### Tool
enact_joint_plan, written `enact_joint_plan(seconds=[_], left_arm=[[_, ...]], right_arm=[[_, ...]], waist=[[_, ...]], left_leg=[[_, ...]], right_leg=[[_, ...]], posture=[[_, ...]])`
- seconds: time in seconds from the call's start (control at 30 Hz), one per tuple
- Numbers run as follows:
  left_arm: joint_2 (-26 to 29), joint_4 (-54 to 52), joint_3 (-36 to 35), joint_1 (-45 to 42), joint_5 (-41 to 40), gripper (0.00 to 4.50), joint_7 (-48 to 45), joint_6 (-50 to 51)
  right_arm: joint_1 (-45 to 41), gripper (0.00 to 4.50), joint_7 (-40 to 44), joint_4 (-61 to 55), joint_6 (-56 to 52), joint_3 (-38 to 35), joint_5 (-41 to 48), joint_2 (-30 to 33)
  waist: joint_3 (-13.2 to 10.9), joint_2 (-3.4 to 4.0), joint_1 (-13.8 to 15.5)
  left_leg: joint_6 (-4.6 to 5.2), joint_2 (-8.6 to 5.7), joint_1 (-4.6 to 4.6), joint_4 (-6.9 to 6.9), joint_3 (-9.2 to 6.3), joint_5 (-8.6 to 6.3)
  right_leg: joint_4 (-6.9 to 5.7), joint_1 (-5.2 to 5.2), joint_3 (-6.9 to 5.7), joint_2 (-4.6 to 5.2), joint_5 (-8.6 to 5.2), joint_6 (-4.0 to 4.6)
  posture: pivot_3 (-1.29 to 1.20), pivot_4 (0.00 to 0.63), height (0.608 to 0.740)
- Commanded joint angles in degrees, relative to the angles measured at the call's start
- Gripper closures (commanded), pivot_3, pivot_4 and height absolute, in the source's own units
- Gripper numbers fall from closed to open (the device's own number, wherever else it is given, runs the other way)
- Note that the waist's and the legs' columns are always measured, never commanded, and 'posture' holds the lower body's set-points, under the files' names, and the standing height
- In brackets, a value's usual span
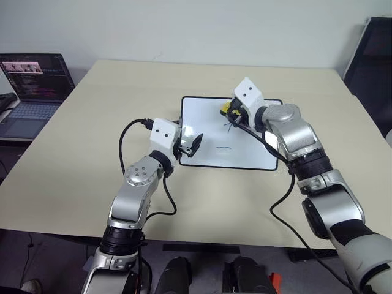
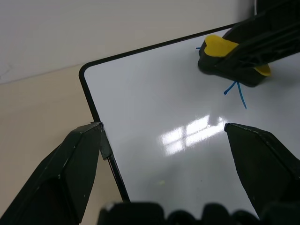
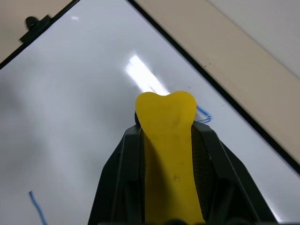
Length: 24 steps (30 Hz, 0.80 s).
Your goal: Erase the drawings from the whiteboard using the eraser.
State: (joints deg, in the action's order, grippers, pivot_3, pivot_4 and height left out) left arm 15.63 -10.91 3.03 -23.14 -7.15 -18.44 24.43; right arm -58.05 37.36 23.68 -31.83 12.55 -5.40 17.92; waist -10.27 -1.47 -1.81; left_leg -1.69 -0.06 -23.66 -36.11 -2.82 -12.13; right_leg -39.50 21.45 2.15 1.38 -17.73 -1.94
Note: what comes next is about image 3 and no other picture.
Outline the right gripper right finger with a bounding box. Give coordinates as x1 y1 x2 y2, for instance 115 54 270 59
191 123 280 225

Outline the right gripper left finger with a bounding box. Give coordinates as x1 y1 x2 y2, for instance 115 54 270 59
87 125 146 225

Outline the yellow whiteboard eraser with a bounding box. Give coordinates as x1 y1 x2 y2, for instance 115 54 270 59
134 90 207 225

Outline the black framed whiteboard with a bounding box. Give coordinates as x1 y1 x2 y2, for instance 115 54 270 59
0 0 300 225

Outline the black whiteboard hanger tab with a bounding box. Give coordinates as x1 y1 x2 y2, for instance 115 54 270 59
19 15 52 45

